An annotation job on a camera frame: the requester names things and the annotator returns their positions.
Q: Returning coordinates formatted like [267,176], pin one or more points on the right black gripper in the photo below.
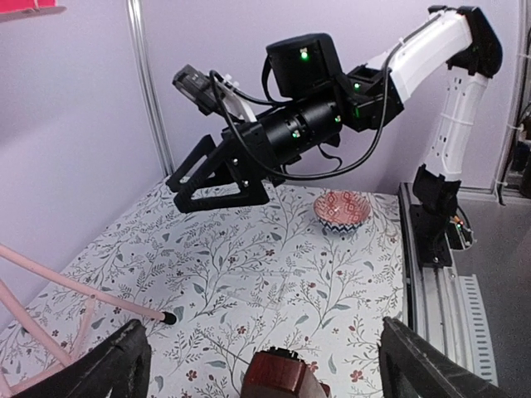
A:
[267,141]

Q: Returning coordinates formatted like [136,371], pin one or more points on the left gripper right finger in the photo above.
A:
[411,367]

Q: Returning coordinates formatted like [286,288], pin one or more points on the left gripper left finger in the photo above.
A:
[117,367]

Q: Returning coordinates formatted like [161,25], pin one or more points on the brown wooden metronome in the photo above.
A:
[279,372]

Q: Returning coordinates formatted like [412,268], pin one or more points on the clear metronome front cover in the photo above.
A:
[244,293]

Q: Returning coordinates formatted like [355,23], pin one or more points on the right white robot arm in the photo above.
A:
[318,99]

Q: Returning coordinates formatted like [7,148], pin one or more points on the floral table mat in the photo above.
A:
[157,257]

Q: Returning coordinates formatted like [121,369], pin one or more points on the red patterned egg shaker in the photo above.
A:
[342,212]

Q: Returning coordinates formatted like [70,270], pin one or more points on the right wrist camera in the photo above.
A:
[197,87]

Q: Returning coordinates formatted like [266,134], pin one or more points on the aluminium front rail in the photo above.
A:
[444,308]

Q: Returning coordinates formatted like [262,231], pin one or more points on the right metal frame post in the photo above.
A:
[147,86]

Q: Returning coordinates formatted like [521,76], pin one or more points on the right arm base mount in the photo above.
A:
[437,237]

